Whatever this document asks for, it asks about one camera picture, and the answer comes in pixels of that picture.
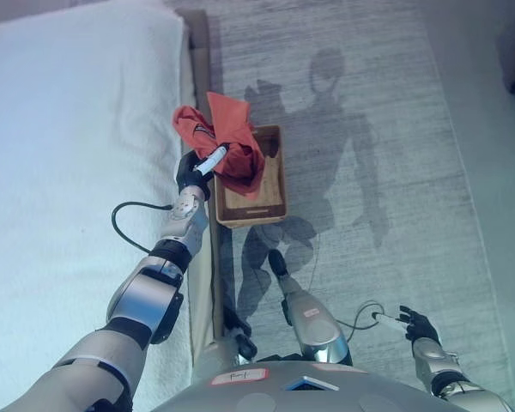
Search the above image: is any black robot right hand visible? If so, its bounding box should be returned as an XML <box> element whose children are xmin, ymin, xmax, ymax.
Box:
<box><xmin>371</xmin><ymin>305</ymin><xmax>441</xmax><ymax>344</ymax></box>

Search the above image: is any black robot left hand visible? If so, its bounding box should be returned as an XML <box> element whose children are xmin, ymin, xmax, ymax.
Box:
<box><xmin>175</xmin><ymin>143</ymin><xmax>232</xmax><ymax>201</ymax></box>

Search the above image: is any red garment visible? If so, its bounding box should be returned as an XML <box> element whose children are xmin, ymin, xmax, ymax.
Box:
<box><xmin>173</xmin><ymin>91</ymin><xmax>268</xmax><ymax>200</ymax></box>

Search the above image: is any woven wicker basket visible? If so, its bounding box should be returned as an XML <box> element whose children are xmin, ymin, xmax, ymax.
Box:
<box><xmin>213</xmin><ymin>124</ymin><xmax>290</xmax><ymax>229</ymax></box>

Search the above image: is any silver robot right leg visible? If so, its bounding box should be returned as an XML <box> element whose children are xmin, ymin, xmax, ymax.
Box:
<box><xmin>278</xmin><ymin>274</ymin><xmax>354</xmax><ymax>367</ymax></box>

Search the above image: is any white fluffy blanket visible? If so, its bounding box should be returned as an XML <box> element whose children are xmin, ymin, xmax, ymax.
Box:
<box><xmin>0</xmin><ymin>3</ymin><xmax>199</xmax><ymax>412</ymax></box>

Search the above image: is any black robot right foot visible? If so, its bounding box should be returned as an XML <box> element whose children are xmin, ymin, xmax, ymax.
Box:
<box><xmin>267</xmin><ymin>248</ymin><xmax>290</xmax><ymax>279</ymax></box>

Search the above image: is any black robot foot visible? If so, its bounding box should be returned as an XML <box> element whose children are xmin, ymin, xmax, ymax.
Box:
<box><xmin>221</xmin><ymin>305</ymin><xmax>258</xmax><ymax>360</ymax></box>
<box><xmin>267</xmin><ymin>248</ymin><xmax>290</xmax><ymax>279</ymax></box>

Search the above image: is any blue white chest plate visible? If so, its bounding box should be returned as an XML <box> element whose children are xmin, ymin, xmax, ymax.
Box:
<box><xmin>283</xmin><ymin>375</ymin><xmax>341</xmax><ymax>393</ymax></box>

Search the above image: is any black robot left foot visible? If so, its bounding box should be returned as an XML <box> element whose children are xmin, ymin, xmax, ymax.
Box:
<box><xmin>221</xmin><ymin>305</ymin><xmax>258</xmax><ymax>360</ymax></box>

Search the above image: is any grey robot torso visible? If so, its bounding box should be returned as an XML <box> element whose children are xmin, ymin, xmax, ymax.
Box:
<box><xmin>152</xmin><ymin>358</ymin><xmax>456</xmax><ymax>412</ymax></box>

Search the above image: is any grey woven rug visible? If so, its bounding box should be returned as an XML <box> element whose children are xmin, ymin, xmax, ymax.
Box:
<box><xmin>162</xmin><ymin>0</ymin><xmax>515</xmax><ymax>412</ymax></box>

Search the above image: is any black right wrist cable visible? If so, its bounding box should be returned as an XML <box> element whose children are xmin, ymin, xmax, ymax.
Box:
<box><xmin>336</xmin><ymin>300</ymin><xmax>386</xmax><ymax>332</ymax></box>

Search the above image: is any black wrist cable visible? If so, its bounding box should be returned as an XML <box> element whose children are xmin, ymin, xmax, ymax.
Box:
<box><xmin>111</xmin><ymin>201</ymin><xmax>173</xmax><ymax>255</ymax></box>
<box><xmin>336</xmin><ymin>300</ymin><xmax>386</xmax><ymax>332</ymax></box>

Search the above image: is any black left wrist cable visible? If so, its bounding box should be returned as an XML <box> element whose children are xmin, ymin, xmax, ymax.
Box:
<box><xmin>111</xmin><ymin>201</ymin><xmax>173</xmax><ymax>255</ymax></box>

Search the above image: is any thin grey floor cable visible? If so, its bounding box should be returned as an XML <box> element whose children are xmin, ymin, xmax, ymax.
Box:
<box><xmin>308</xmin><ymin>231</ymin><xmax>324</xmax><ymax>298</ymax></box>

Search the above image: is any taupe bed frame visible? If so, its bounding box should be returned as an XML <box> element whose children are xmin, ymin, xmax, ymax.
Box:
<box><xmin>173</xmin><ymin>8</ymin><xmax>225</xmax><ymax>341</ymax></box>

